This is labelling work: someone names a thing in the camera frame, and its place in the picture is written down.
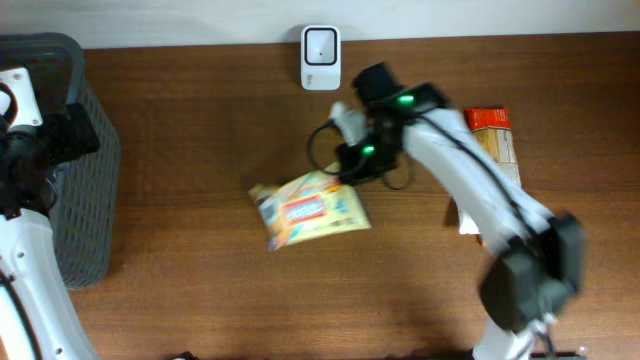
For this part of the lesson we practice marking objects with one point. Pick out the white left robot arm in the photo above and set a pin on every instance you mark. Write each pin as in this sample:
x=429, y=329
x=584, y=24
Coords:
x=38, y=320

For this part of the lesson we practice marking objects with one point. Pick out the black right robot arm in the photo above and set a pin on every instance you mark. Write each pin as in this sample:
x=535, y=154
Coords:
x=537, y=266

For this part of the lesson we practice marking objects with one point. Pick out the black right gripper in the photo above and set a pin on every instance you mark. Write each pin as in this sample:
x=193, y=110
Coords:
x=350, y=174

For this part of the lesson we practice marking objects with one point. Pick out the white tube gold cap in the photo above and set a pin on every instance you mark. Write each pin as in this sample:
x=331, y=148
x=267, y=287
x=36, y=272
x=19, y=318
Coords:
x=466, y=225

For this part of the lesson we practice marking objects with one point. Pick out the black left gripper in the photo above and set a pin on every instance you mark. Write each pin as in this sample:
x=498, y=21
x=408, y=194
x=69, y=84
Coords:
x=68, y=146

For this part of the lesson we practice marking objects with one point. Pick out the spaghetti pasta packet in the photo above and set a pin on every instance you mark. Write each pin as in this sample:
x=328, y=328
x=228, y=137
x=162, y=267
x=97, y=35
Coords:
x=491, y=126

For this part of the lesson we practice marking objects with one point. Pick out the yellow snack bag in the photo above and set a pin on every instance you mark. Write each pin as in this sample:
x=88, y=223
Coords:
x=314, y=205

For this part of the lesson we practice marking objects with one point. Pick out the dark grey plastic basket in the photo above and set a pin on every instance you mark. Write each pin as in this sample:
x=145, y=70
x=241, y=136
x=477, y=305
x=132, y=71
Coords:
x=83, y=217

